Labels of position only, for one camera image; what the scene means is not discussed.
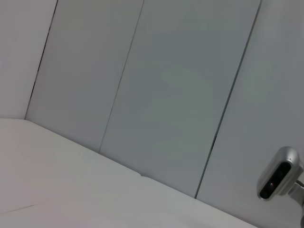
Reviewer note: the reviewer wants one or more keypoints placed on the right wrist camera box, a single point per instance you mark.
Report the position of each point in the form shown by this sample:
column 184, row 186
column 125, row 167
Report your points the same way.
column 278, row 173

